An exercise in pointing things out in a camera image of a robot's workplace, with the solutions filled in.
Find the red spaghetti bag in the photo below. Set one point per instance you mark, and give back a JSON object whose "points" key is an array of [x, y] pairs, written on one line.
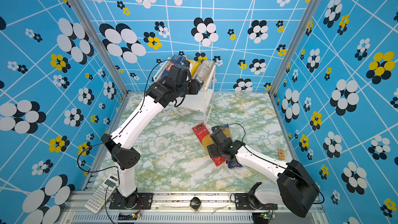
{"points": [[203, 135]]}

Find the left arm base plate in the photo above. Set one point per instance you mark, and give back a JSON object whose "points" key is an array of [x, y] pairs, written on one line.
{"points": [[135, 201]]}

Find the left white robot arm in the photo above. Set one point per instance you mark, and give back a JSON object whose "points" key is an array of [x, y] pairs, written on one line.
{"points": [[120, 142]]}

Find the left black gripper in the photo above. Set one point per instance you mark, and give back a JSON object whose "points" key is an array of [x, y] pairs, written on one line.
{"points": [[195, 86]]}

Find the yellow Pastatime spaghetti bag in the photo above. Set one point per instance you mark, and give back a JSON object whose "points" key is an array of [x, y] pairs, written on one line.
{"points": [[193, 66]]}

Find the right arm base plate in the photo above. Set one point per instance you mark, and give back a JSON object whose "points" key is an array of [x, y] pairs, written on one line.
{"points": [[245, 201]]}

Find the clear white-label spaghetti bag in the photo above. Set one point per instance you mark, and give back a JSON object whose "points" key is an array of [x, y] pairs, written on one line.
{"points": [[202, 72]]}

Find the blue Barilla spaghetti box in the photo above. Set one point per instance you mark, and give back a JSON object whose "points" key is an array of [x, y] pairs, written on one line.
{"points": [[175, 59]]}

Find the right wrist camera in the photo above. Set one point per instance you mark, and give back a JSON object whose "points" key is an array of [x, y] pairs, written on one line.
{"points": [[215, 128]]}

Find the white two-tier shelf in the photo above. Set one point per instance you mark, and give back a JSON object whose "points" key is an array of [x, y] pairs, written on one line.
{"points": [[202, 93]]}

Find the small wooden block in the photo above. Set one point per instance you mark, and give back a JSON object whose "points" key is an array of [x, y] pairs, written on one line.
{"points": [[281, 154]]}

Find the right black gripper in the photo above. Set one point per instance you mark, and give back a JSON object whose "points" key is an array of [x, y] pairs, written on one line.
{"points": [[213, 151]]}

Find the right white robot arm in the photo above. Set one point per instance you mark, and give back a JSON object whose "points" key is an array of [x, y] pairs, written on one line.
{"points": [[293, 186]]}

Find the small black round knob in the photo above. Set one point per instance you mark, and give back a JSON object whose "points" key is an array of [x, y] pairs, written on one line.
{"points": [[195, 204]]}

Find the blue Ankara spaghetti bag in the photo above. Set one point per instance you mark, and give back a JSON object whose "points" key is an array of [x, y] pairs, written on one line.
{"points": [[229, 148]]}

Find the white calculator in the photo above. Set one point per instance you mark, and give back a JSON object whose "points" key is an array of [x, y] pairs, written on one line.
{"points": [[102, 194]]}

